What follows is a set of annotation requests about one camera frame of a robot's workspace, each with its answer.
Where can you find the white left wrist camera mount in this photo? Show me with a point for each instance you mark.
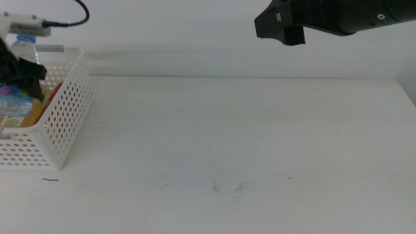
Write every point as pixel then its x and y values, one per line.
pixel 24 26

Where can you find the yellow liquid bottle white cap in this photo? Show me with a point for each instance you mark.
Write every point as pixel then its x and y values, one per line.
pixel 31 113

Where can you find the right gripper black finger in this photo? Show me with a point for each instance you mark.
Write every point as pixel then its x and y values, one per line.
pixel 295 36

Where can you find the white perforated plastic basket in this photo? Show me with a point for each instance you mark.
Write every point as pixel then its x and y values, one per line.
pixel 70 107

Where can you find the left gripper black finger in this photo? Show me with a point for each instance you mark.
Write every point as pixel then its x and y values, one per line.
pixel 32 71

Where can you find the red soda can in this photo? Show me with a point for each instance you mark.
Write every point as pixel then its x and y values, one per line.
pixel 52 100

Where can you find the clear water bottle blue cap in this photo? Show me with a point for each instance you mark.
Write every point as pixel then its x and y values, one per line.
pixel 24 52

